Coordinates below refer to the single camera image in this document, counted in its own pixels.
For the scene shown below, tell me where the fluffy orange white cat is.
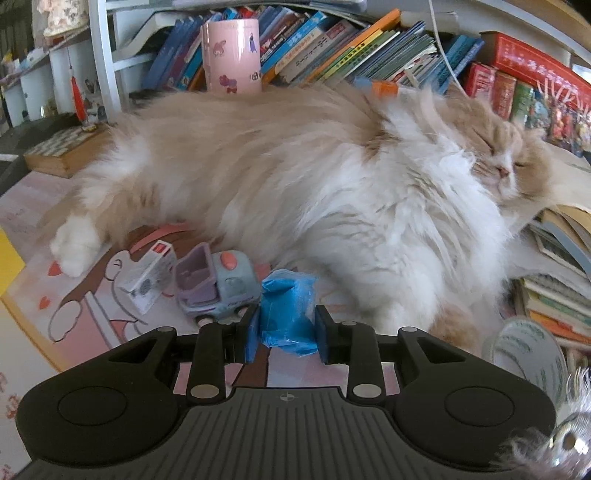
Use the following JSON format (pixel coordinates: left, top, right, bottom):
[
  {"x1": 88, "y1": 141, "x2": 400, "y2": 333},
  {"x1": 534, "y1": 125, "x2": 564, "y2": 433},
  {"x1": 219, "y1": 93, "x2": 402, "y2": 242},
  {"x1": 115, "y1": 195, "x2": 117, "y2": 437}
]
[{"x1": 40, "y1": 83, "x2": 552, "y2": 352}]

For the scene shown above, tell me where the blue plastic bag roll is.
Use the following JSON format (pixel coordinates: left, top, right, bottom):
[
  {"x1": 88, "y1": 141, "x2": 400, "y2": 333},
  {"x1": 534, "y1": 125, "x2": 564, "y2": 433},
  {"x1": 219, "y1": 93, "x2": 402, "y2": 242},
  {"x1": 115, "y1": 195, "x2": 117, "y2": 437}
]
[{"x1": 259, "y1": 269, "x2": 318, "y2": 356}]

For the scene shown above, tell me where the small white red box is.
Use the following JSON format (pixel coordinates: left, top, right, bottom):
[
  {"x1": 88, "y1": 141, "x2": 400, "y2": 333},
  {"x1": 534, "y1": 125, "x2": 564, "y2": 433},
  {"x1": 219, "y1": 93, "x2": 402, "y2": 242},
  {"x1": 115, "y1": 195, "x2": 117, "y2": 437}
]
[{"x1": 116, "y1": 240, "x2": 176, "y2": 315}]

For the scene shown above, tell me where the clear tape roll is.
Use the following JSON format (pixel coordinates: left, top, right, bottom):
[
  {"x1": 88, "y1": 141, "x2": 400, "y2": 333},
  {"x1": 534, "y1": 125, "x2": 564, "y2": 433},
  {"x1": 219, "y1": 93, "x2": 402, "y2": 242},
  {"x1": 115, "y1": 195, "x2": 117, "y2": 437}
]
[{"x1": 482, "y1": 316, "x2": 568, "y2": 410}]

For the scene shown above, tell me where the purple toy car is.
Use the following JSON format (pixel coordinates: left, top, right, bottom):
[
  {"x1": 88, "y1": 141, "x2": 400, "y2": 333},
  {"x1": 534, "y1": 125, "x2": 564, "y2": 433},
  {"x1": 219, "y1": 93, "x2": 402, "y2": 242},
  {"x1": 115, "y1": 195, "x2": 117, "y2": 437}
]
[{"x1": 173, "y1": 242, "x2": 262, "y2": 320}]

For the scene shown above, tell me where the yellow cardboard box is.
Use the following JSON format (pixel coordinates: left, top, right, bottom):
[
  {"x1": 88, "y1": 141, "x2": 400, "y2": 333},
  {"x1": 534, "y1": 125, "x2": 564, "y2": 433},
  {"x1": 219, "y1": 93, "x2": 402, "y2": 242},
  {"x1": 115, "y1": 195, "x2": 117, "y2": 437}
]
[{"x1": 0, "y1": 229, "x2": 25, "y2": 295}]

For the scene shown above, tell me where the black electronic keyboard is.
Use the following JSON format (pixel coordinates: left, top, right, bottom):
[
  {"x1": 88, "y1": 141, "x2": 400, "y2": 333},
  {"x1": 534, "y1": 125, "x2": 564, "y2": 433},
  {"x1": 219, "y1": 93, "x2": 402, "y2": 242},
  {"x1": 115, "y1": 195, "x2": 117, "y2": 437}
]
[{"x1": 0, "y1": 113, "x2": 80, "y2": 195}]

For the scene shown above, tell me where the stack of books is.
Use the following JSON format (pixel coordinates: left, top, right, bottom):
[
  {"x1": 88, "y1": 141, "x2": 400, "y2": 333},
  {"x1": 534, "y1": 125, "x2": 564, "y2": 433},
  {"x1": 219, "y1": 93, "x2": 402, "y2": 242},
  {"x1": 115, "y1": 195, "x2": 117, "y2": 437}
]
[{"x1": 509, "y1": 146, "x2": 590, "y2": 355}]

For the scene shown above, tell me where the wooden chessboard box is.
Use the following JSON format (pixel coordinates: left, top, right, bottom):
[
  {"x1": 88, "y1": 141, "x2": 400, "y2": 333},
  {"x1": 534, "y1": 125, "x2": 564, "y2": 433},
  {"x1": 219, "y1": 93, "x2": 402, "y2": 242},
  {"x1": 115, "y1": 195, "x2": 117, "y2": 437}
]
[{"x1": 23, "y1": 126, "x2": 110, "y2": 178}]

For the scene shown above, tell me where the red book box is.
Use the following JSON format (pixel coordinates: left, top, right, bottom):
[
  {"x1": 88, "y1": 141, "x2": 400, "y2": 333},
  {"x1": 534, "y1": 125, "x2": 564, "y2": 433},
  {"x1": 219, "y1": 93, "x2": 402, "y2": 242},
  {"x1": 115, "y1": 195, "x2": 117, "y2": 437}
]
[{"x1": 478, "y1": 31, "x2": 590, "y2": 107}]

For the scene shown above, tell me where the white bookshelf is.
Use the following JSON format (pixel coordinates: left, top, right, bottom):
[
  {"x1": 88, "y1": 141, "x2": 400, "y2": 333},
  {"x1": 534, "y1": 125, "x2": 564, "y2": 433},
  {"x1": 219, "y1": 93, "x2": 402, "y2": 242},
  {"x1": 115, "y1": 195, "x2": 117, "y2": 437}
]
[{"x1": 1, "y1": 1, "x2": 590, "y2": 130}]

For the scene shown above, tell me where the pink cartoon cup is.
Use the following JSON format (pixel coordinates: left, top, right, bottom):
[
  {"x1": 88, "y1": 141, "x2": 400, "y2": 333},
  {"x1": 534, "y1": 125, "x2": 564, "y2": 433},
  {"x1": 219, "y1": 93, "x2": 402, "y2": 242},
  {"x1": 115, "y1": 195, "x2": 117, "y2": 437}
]
[{"x1": 201, "y1": 18, "x2": 262, "y2": 94}]

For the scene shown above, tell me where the red tassel ornament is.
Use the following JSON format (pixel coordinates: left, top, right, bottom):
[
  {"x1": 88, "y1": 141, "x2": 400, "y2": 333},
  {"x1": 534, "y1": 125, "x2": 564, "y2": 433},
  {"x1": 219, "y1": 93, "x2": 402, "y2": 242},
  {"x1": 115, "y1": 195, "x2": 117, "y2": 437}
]
[{"x1": 66, "y1": 48, "x2": 90, "y2": 130}]

